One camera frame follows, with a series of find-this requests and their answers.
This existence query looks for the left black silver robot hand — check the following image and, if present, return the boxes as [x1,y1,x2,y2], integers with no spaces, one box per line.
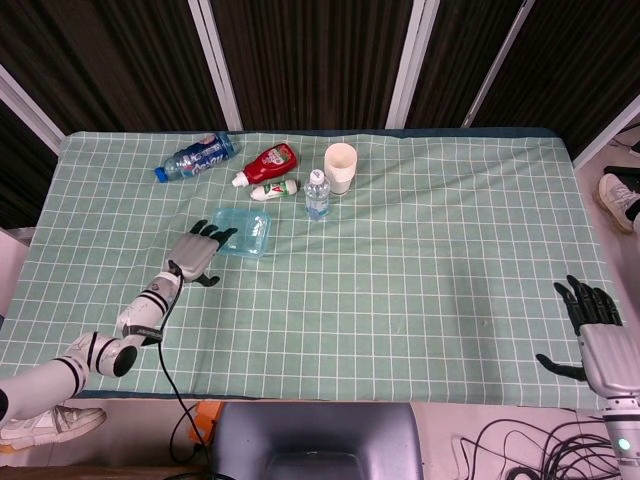
[164,219,239,290]

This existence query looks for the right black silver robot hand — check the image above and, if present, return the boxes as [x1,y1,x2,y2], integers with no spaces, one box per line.
[535,274,640,396]

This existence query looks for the blue translucent plastic lid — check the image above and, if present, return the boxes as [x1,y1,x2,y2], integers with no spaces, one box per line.
[212,207,274,260]

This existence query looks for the clear plastic container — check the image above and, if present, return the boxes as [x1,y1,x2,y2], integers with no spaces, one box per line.
[214,209,274,260]

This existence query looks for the blue label drink bottle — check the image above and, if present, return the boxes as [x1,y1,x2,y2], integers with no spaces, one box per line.
[153,132,242,183]

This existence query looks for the small white green bottle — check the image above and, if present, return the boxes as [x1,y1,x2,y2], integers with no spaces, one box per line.
[249,178,300,202]

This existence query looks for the red ketchup squeeze bottle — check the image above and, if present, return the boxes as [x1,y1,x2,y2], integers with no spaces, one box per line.
[231,142,302,188]

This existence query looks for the clear water bottle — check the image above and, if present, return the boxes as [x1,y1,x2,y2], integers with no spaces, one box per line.
[303,168,333,221]

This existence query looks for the white sneaker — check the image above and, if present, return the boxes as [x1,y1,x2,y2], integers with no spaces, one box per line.
[0,404,107,448]
[598,173,640,234]

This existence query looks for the orange device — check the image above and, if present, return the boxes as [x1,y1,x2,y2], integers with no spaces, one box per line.
[188,401,224,444]

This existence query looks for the stack of white paper cups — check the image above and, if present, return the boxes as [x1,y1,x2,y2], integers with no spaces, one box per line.
[323,142,359,197]

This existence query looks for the black flat floor object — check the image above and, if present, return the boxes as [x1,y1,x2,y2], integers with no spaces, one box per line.
[607,167,640,189]

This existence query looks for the green checked tablecloth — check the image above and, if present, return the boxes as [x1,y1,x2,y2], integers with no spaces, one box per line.
[0,128,640,409]

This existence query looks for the grey robot torso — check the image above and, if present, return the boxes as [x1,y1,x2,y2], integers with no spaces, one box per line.
[209,402,425,480]

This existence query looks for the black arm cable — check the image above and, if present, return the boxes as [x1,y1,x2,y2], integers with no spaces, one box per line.
[154,259,196,416]

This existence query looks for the tangle of black cables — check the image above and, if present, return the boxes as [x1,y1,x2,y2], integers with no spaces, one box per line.
[457,417,614,480]

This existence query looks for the white partition post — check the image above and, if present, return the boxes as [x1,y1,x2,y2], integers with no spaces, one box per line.
[385,0,441,129]
[462,0,534,126]
[188,0,244,132]
[0,64,66,156]
[572,94,640,169]

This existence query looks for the black looped floor cable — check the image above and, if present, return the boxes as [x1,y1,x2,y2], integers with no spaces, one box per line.
[168,403,214,476]

